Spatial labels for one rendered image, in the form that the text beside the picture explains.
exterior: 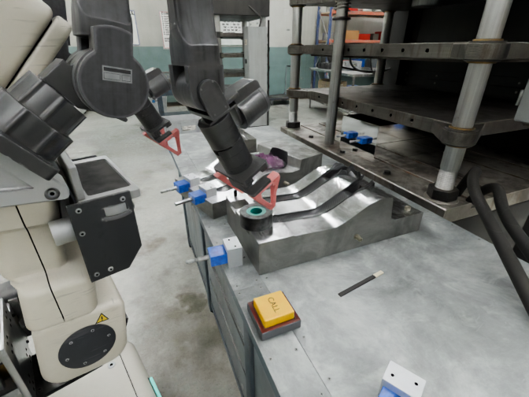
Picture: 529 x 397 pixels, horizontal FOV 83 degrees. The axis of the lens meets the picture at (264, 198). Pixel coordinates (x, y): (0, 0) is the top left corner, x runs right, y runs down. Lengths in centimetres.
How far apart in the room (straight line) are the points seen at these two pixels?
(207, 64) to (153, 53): 736
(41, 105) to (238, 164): 29
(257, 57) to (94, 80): 469
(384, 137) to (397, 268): 84
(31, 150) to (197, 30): 25
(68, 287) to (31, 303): 6
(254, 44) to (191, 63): 458
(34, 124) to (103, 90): 8
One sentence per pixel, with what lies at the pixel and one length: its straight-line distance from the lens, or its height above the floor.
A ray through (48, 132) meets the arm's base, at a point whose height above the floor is 119.
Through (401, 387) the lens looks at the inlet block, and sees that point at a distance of 52.
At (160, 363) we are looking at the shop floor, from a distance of 161.
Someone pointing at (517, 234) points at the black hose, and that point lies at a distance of 96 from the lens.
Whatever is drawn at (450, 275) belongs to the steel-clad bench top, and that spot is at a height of 80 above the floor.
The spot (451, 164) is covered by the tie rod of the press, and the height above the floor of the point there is 93.
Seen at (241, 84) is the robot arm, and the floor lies 122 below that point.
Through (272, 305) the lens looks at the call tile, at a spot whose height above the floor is 84.
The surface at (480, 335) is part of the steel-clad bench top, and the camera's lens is 72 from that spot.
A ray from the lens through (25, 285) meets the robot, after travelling 68.
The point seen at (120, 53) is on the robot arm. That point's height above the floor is 127.
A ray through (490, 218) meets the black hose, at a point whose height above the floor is 89.
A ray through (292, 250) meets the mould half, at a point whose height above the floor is 85.
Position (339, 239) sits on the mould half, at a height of 84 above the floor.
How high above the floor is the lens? 127
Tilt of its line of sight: 27 degrees down
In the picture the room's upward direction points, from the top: straight up
